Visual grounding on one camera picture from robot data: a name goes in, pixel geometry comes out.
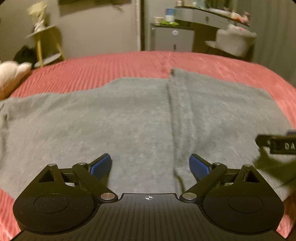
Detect grey sweatpants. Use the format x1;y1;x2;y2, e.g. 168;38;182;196
1;69;295;200

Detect red ribbed bedspread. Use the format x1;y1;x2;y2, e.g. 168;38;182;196
0;51;296;241

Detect white upholstered chair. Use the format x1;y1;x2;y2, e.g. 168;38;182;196
205;24;257;58

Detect cream pillow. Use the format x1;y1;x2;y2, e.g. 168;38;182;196
0;61;32;100

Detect black bag on floor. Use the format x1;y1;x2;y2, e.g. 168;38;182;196
13;45;37;68

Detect grey bedside cabinet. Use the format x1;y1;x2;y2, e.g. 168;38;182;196
150;24;195;52

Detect gold leg side table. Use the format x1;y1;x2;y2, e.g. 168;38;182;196
25;25;65;68

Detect grey vanity desk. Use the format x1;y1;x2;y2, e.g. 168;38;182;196
175;6;249;53

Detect white blue box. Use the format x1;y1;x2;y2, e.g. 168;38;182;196
165;8;175;23

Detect wrapped flower bouquet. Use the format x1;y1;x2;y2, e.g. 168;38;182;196
27;1;47;33

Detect white tower fan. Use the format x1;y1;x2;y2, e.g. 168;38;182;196
134;0;145;51

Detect black wall television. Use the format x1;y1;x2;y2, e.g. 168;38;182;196
58;0;132;6

